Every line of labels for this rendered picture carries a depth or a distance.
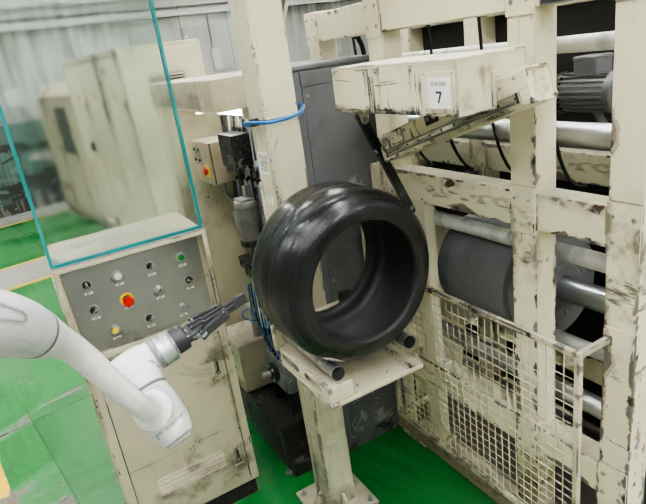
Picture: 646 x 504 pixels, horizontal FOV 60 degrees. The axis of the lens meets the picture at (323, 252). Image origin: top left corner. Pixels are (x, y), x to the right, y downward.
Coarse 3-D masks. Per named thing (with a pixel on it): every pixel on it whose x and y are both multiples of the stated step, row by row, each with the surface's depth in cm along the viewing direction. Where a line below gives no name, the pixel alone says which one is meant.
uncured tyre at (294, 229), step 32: (320, 192) 170; (352, 192) 166; (384, 192) 172; (288, 224) 165; (320, 224) 159; (352, 224) 163; (384, 224) 199; (416, 224) 176; (256, 256) 174; (288, 256) 159; (320, 256) 160; (384, 256) 204; (416, 256) 178; (256, 288) 176; (288, 288) 160; (384, 288) 204; (416, 288) 181; (288, 320) 164; (320, 320) 198; (352, 320) 202; (384, 320) 195; (320, 352) 171; (352, 352) 175
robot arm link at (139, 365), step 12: (132, 348) 151; (144, 348) 151; (120, 360) 148; (132, 360) 148; (144, 360) 149; (156, 360) 150; (132, 372) 147; (144, 372) 147; (156, 372) 149; (144, 384) 146
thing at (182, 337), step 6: (186, 324) 161; (168, 330) 156; (174, 330) 155; (180, 330) 154; (186, 330) 158; (192, 330) 156; (198, 330) 156; (174, 336) 153; (180, 336) 154; (186, 336) 154; (192, 336) 154; (174, 342) 154; (180, 342) 154; (186, 342) 154; (180, 348) 154; (186, 348) 155
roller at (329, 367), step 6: (300, 348) 191; (306, 354) 188; (312, 360) 184; (318, 360) 181; (324, 360) 179; (318, 366) 182; (324, 366) 178; (330, 366) 176; (336, 366) 175; (330, 372) 175; (336, 372) 174; (342, 372) 175; (336, 378) 174
